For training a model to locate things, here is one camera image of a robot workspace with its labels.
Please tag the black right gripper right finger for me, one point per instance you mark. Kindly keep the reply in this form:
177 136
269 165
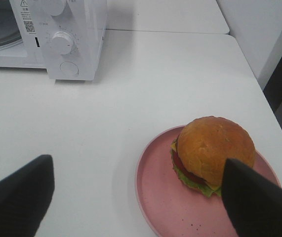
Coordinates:
253 203

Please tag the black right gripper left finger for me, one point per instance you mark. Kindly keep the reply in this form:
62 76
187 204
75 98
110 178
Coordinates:
25 196

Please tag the toy burger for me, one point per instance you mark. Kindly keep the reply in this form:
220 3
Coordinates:
201 149

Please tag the pink round plate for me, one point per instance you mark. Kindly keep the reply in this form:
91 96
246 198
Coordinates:
170 208

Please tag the round white door release button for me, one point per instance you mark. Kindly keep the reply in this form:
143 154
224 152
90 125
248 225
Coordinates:
69 69

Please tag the white microwave knob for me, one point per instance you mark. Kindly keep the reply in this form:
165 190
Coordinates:
56 7
63 43

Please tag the white microwave oven body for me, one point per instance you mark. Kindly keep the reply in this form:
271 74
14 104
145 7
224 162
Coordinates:
84 19

